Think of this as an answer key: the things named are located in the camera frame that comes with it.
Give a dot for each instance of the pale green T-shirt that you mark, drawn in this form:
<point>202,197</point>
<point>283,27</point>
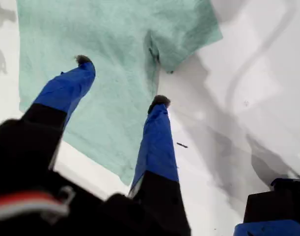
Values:
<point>103,49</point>

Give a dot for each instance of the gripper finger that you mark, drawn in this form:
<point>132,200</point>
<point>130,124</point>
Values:
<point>66,88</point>
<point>157,152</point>

